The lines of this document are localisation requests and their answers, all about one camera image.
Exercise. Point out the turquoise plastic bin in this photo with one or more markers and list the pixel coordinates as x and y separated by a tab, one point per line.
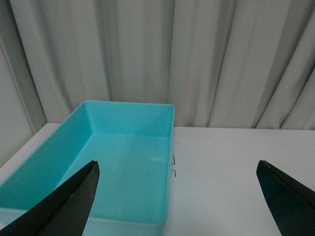
132	143

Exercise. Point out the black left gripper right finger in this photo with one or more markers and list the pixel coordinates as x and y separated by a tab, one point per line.
291	203

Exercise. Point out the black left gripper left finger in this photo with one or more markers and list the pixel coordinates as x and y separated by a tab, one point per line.
64	212

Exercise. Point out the white pleated curtain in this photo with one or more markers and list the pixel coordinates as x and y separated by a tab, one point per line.
221	63

